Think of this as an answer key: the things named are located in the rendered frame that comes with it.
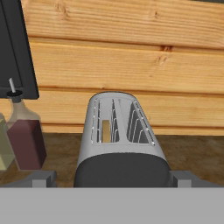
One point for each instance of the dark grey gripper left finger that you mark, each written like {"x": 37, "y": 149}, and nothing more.
{"x": 40, "y": 178}

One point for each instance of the dark red liquid glass bottle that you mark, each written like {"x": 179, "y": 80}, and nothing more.
{"x": 25, "y": 140}

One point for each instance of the silver and black toaster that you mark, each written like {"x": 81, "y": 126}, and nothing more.
{"x": 122, "y": 151}

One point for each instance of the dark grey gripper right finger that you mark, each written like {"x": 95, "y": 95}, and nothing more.
{"x": 183, "y": 179}

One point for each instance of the pale yellow liquid glass bottle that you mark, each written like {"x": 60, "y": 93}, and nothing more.
{"x": 4, "y": 145}

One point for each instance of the black framed panel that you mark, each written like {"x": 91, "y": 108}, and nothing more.
{"x": 14, "y": 46}

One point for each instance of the bread slice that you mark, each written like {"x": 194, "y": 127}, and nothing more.
{"x": 106, "y": 131}

